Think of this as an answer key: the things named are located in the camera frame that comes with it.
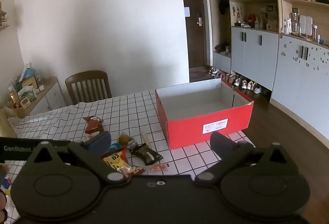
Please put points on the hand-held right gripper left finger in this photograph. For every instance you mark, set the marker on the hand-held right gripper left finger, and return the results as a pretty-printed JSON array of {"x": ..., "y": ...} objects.
[{"x": 100, "y": 140}]

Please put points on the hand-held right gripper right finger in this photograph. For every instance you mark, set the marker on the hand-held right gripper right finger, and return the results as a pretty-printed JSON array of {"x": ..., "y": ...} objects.
[{"x": 219, "y": 142}]

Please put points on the blue cookie packet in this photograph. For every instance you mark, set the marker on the blue cookie packet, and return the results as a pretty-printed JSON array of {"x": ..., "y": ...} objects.
[{"x": 115, "y": 147}]

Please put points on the brown snack packet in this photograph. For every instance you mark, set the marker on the brown snack packet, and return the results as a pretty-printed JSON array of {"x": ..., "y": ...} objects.
[{"x": 93, "y": 125}]

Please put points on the golden round pastry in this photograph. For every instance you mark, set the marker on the golden round pastry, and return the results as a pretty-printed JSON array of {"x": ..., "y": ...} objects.
[{"x": 124, "y": 138}]

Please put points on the orange yellow chips packet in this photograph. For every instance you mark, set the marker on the orange yellow chips packet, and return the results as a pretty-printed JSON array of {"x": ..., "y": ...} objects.
[{"x": 115, "y": 159}]

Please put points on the red cardboard box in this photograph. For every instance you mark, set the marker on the red cardboard box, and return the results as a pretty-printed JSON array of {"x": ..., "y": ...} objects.
[{"x": 190, "y": 126}]

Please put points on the beige pencil-shaped stick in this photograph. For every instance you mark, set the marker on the beige pencil-shaped stick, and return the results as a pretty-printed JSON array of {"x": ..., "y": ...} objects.
[{"x": 147, "y": 139}]

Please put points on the dark green snack packet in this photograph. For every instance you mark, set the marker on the dark green snack packet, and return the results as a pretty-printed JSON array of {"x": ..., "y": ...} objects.
[{"x": 147, "y": 154}]

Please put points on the small pink candy packet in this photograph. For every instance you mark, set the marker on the small pink candy packet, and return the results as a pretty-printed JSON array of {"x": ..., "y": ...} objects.
[{"x": 159, "y": 168}]

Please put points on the person's left hand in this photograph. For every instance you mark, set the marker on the person's left hand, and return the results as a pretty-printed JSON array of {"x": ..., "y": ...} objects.
[{"x": 2, "y": 202}]

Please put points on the white checkered tablecloth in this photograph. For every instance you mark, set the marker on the white checkered tablecloth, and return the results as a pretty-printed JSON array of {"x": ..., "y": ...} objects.
[{"x": 77, "y": 113}]

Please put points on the white kitchen timer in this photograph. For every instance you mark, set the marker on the white kitchen timer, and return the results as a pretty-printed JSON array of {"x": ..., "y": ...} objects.
[{"x": 25, "y": 104}]

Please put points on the amber bottle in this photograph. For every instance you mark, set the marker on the amber bottle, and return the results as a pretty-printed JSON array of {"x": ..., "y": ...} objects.
[{"x": 13, "y": 98}]

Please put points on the green white tissue box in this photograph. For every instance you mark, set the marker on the green white tissue box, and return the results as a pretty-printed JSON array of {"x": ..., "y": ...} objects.
[{"x": 27, "y": 93}]

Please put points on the wooden chair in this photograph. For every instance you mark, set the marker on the wooden chair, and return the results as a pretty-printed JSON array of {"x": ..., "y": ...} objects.
[{"x": 87, "y": 85}]

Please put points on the low white side cabinet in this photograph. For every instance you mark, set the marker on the low white side cabinet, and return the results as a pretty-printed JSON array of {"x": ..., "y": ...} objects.
[{"x": 48, "y": 98}]

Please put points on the row of shoes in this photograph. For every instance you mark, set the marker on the row of shoes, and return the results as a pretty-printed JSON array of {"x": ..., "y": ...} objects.
[{"x": 236, "y": 81}]

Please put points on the yellow storage box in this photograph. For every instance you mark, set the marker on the yellow storage box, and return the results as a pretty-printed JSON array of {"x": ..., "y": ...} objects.
[{"x": 29, "y": 82}]

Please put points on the reddish door mat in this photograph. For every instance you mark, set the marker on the reddish door mat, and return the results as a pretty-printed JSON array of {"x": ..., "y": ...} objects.
[{"x": 200, "y": 75}]

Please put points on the dark brown door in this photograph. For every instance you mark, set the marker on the dark brown door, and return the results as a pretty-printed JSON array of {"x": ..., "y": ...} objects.
[{"x": 195, "y": 47}]

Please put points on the group of shelf ornaments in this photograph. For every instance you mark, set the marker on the group of shelf ornaments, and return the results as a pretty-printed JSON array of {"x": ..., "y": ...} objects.
[{"x": 257, "y": 22}]

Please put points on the white paper notice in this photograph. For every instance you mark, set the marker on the white paper notice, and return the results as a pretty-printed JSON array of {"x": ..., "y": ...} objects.
[{"x": 187, "y": 12}]

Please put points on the dark hanging bag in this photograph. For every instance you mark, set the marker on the dark hanging bag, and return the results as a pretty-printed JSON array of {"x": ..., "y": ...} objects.
[{"x": 224, "y": 4}]

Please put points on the cluster of clear bottles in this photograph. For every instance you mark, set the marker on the cluster of clear bottles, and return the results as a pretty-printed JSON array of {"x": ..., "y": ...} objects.
[{"x": 302, "y": 26}]

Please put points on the grey wall cabinet unit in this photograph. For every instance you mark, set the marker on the grey wall cabinet unit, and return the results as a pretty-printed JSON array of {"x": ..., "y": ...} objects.
[{"x": 257, "y": 54}]

